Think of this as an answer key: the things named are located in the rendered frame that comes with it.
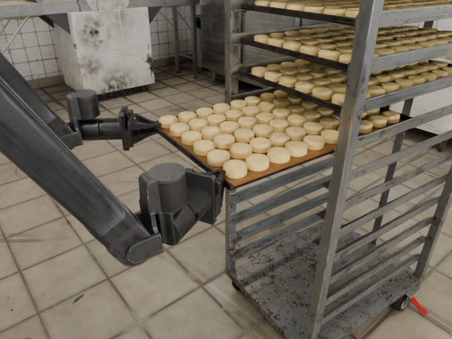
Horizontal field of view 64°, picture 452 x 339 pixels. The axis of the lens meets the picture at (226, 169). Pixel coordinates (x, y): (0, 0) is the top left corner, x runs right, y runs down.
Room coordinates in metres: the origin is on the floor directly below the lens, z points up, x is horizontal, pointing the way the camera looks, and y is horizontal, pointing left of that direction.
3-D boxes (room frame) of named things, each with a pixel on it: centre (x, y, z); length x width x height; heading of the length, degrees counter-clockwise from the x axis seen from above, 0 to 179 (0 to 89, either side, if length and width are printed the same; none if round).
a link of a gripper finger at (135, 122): (0.88, 0.22, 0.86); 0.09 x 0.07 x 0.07; 94
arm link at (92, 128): (0.87, 0.35, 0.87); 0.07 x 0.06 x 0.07; 94
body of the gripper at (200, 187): (0.54, 0.06, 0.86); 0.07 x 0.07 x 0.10; 63
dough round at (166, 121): (0.91, 0.15, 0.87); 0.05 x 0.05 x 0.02
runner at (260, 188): (1.25, -0.29, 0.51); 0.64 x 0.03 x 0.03; 124
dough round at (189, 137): (0.81, 0.08, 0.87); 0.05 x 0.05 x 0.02
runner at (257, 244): (1.25, -0.29, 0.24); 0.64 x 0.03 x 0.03; 124
